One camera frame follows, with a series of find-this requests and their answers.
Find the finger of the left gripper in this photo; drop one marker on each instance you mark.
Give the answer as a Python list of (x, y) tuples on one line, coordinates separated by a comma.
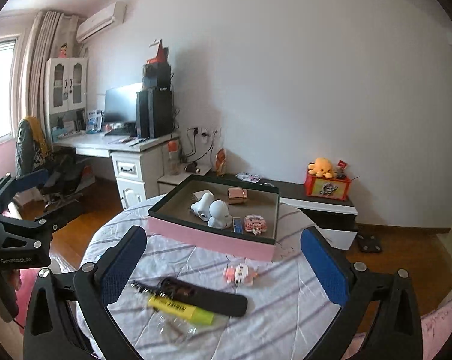
[(31, 180)]

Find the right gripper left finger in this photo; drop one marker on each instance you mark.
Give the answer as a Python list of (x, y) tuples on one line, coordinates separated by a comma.
[(51, 331)]

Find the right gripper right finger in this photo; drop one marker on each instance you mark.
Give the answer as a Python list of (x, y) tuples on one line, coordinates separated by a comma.
[(395, 332)]

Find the clear plastic wrapper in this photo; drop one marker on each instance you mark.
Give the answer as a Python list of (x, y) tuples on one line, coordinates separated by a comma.
[(174, 330)]

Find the black hair comb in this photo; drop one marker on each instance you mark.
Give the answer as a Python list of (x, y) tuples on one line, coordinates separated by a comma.
[(217, 302)]

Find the yellow highlighter pen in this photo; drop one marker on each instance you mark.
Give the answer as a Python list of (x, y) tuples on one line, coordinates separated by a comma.
[(181, 310)]

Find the pink white block toy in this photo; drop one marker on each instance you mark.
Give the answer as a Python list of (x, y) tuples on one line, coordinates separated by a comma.
[(240, 275)]

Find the pink block figure toy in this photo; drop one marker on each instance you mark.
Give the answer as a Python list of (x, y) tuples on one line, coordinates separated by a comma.
[(255, 224)]

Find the white plug night light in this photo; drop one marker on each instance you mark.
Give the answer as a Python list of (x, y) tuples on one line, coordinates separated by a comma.
[(201, 208)]

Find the small blue dark box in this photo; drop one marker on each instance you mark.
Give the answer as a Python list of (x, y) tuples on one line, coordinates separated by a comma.
[(237, 225)]

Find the white round robot figure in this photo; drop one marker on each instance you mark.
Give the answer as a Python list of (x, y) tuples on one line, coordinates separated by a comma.
[(219, 215)]

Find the person right hand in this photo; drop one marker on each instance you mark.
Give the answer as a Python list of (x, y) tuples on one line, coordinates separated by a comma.
[(12, 278)]

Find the black office chair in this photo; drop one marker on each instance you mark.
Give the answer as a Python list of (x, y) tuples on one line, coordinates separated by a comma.
[(33, 154)]

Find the white desk with drawers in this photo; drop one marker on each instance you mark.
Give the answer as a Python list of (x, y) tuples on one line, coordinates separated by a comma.
[(138, 163)]

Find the white glass door cabinet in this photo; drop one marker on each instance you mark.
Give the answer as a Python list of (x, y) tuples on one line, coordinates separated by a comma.
[(66, 84)]

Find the low black white cabinet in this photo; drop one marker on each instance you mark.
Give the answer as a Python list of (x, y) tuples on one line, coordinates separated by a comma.
[(335, 218)]

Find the black computer monitor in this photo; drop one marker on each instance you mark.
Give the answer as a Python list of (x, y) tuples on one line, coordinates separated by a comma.
[(120, 104)]

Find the black computer tower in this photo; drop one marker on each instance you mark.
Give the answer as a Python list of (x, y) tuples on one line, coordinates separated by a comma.
[(154, 113)]

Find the red cartoon box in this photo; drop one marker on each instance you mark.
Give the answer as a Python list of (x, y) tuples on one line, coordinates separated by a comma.
[(336, 189)]

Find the orange cap water bottle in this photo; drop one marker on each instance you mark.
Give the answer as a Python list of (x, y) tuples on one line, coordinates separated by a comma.
[(173, 157)]

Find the beige curtain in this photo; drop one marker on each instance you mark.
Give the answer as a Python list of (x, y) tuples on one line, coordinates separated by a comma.
[(42, 41)]

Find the black box stack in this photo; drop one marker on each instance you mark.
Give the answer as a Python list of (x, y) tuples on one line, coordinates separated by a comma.
[(157, 75)]

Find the orange octopus plush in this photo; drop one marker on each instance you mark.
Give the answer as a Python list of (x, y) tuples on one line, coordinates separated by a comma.
[(322, 168)]

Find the pink green storage box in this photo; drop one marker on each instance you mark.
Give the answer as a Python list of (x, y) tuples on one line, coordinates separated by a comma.
[(171, 217)]

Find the white air conditioner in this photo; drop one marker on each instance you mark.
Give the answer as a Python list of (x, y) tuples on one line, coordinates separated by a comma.
[(109, 17)]

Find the anatomy torso model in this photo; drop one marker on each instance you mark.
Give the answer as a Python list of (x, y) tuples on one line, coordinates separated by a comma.
[(220, 162)]

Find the wall power sockets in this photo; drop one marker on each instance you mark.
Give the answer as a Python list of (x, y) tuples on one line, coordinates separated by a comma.
[(206, 135)]

